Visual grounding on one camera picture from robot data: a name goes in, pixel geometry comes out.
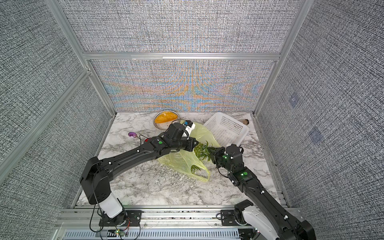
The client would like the patterned bowl with orange food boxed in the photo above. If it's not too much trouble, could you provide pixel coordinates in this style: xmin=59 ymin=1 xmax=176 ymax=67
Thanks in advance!
xmin=153 ymin=110 xmax=180 ymax=130

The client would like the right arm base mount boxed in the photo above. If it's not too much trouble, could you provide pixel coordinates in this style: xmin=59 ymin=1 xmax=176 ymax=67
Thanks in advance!
xmin=216 ymin=209 xmax=261 ymax=228

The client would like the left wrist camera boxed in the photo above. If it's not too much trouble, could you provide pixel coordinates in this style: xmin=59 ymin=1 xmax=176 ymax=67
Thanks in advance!
xmin=183 ymin=120 xmax=196 ymax=139

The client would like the yellow-green plastic bag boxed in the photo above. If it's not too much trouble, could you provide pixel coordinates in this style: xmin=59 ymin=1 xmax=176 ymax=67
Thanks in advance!
xmin=158 ymin=123 xmax=221 ymax=182

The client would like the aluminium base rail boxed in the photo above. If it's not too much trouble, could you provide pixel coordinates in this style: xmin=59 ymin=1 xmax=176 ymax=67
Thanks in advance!
xmin=49 ymin=206 xmax=267 ymax=240

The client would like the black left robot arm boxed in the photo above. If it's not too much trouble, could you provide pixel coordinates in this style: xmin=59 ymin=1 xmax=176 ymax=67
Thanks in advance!
xmin=80 ymin=121 xmax=199 ymax=226

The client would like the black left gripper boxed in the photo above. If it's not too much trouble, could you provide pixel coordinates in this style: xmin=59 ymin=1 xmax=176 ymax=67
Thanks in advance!
xmin=171 ymin=136 xmax=200 ymax=152

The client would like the white plastic basket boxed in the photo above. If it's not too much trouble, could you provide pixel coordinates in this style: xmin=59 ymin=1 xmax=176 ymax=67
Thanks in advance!
xmin=204 ymin=113 xmax=250 ymax=146

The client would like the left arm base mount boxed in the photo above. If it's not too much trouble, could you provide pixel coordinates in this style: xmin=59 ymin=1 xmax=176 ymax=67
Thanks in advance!
xmin=99 ymin=210 xmax=142 ymax=227

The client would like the pineapple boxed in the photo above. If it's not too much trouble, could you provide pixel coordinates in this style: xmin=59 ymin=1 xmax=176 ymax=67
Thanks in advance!
xmin=194 ymin=142 xmax=216 ymax=162
xmin=191 ymin=165 xmax=202 ymax=175

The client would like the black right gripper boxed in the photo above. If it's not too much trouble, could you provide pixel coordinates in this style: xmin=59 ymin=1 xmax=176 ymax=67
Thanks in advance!
xmin=208 ymin=145 xmax=236 ymax=176

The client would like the purple spoon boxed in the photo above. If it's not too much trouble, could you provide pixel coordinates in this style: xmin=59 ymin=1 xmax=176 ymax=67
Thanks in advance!
xmin=128 ymin=132 xmax=141 ymax=139

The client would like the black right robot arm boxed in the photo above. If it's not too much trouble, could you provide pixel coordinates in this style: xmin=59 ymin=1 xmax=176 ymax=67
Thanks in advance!
xmin=211 ymin=144 xmax=316 ymax=240

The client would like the brown cylindrical jar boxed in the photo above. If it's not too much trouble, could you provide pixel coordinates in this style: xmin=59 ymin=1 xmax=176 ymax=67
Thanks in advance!
xmin=240 ymin=119 xmax=250 ymax=126

